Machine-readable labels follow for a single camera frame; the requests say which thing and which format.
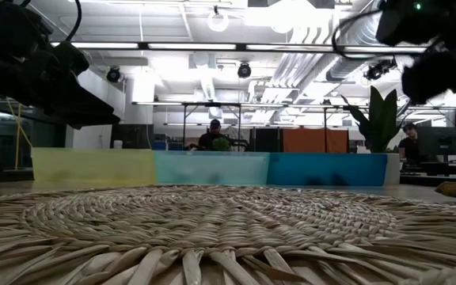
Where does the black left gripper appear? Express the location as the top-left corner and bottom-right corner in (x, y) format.
(0, 51), (120, 130)

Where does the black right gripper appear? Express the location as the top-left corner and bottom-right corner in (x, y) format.
(404, 49), (456, 135)

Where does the black monitor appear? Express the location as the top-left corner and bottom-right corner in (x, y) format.
(420, 126), (456, 158)

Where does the black ceiling spot lamp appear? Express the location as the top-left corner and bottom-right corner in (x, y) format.
(363, 57), (398, 82)
(106, 66), (123, 84)
(237, 62), (253, 79)

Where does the yellow translucent plastic bin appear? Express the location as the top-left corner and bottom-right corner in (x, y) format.
(31, 147), (157, 184)

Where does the person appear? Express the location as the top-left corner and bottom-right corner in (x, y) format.
(397, 122), (425, 164)
(198, 118), (233, 152)

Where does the dark desk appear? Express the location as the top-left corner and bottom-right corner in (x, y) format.
(400, 161), (456, 187)

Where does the green leafy plant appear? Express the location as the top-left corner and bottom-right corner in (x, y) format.
(340, 85), (405, 154)

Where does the white plant pot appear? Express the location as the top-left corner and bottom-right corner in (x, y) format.
(384, 153), (401, 186)

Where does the long ceiling light strip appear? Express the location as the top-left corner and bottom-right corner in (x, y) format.
(51, 40), (429, 55)

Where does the teal translucent plastic bin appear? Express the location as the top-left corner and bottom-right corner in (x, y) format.
(153, 150), (271, 186)

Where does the small green plant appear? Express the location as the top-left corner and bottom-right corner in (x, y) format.
(211, 136), (232, 152)

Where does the blue plastic bin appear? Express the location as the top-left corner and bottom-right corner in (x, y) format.
(266, 152), (389, 187)

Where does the round ceiling lamp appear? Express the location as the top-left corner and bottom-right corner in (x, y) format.
(207, 9), (230, 33)

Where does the orange partition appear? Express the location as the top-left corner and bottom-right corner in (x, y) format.
(282, 128), (350, 154)

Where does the round woven straw placemat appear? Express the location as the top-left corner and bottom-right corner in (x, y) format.
(0, 184), (456, 285)

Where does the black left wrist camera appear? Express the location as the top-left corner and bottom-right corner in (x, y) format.
(51, 40), (91, 77)

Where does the yellow extension cable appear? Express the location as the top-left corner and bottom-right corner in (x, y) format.
(6, 98), (32, 171)

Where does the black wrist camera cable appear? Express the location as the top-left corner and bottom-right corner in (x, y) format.
(18, 0), (83, 44)
(332, 9), (383, 60)

